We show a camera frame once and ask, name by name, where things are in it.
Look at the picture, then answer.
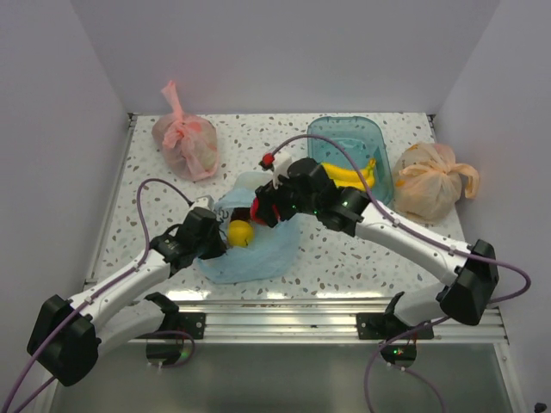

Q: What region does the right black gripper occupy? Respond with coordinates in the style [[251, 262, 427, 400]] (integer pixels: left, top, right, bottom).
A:
[[257, 171, 320, 227]]

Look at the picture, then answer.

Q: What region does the yellow banana bunch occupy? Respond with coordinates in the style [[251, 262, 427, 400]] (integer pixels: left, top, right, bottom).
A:
[[322, 158, 376, 190]]

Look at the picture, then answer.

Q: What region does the red apple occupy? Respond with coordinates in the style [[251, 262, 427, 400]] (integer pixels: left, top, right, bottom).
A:
[[250, 198, 280, 228]]

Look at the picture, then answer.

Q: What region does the light blue printed plastic bag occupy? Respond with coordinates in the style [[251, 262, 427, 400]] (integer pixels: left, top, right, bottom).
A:
[[197, 171, 300, 284]]

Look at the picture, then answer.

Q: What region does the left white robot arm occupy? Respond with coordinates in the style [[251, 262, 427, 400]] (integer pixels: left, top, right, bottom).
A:
[[27, 196, 226, 386]]

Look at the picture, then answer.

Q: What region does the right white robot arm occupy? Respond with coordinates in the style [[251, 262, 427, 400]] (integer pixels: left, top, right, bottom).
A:
[[251, 153, 498, 338]]

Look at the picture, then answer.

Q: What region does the pink knotted plastic bag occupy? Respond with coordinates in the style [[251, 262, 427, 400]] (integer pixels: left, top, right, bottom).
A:
[[152, 81, 220, 182]]

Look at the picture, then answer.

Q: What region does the orange knotted plastic bag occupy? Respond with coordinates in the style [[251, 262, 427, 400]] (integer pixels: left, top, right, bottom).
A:
[[392, 143, 480, 224]]

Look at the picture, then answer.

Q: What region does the yellow lemon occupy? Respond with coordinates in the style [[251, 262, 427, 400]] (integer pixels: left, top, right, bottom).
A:
[[227, 219, 254, 248]]

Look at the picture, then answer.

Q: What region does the dark red grape bunch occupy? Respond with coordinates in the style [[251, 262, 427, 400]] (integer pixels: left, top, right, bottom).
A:
[[230, 207, 251, 222]]

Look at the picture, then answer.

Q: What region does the teal transparent plastic tray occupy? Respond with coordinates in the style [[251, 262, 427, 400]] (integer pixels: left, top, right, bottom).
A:
[[307, 116, 393, 206]]

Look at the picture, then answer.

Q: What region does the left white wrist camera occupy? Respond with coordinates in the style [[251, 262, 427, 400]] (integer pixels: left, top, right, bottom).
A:
[[192, 195, 214, 212]]

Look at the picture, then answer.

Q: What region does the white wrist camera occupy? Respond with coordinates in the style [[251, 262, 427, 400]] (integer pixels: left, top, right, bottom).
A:
[[192, 195, 214, 212], [259, 151, 293, 188]]

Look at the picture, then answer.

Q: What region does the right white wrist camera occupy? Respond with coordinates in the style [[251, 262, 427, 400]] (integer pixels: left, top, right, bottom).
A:
[[259, 151, 293, 188]]

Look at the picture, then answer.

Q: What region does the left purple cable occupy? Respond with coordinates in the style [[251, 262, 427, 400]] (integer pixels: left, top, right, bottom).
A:
[[0, 178, 199, 413]]

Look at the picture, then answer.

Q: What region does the purple cable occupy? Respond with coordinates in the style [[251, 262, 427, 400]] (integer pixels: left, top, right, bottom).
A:
[[270, 133, 531, 413], [0, 178, 199, 413]]

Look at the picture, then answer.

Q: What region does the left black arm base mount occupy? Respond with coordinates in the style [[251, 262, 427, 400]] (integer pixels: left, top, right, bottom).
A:
[[141, 293, 206, 369]]

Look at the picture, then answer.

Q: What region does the aluminium table front rail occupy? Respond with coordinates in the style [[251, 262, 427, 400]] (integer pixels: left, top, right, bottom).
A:
[[81, 296, 509, 345]]

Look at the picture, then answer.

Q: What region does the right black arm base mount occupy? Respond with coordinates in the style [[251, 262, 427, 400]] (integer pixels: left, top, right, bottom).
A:
[[356, 292, 435, 367]]

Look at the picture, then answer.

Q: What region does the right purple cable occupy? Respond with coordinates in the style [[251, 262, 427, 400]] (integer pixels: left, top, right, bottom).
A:
[[270, 133, 531, 413]]

